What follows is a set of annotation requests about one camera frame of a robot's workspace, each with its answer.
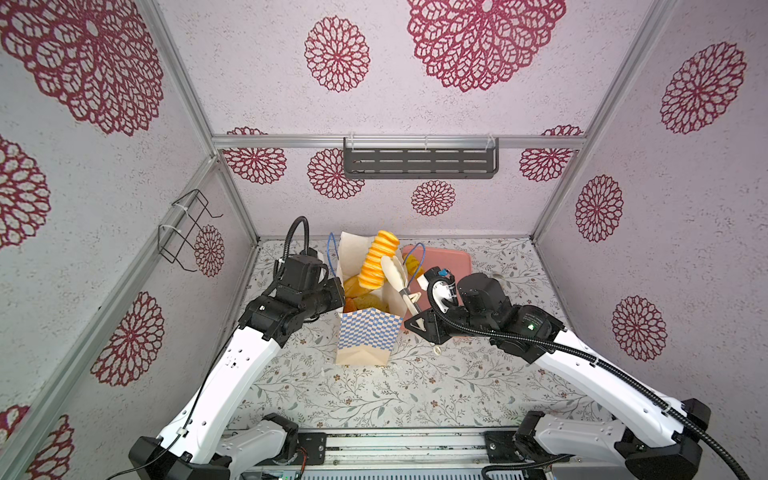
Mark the striped twisted bread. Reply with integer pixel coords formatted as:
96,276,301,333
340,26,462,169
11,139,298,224
358,230,400,290

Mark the yellow croissant bread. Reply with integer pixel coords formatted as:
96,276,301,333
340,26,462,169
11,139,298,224
405,255,424,279

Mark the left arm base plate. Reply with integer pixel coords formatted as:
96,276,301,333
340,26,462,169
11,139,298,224
259,432,328,467

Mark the pink plastic tray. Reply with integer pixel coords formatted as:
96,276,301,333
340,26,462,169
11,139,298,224
400,243,472,310

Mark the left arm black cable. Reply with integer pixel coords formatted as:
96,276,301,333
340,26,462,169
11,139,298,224
280,215,311,265

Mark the grey wall shelf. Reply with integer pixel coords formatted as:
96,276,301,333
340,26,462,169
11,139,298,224
342,138,499,180

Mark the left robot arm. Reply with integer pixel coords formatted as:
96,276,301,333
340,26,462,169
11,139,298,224
129,249,344,479

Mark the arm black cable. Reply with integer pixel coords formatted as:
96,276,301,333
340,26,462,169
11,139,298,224
425,269,751,480
280,215,311,265

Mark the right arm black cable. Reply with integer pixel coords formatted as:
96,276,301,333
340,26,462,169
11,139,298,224
425,269,751,480

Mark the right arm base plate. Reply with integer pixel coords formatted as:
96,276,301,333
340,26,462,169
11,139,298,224
483,429,526,464

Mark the black wire rack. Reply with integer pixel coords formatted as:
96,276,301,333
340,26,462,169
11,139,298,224
156,189,225,278

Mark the long baguette bread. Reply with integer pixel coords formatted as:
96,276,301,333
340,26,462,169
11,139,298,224
343,275,372,298

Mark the green-brown round toast slice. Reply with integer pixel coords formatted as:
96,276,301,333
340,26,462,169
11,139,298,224
352,293,389,313

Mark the aluminium front rail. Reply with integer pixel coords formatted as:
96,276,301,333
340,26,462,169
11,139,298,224
298,427,513,471

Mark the blue checkered paper bag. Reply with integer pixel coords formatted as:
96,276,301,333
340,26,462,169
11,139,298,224
326,232,412,366

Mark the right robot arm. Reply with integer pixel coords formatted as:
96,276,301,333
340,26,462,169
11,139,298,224
405,267,710,479

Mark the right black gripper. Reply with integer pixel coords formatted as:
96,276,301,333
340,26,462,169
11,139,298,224
402,302,495,345

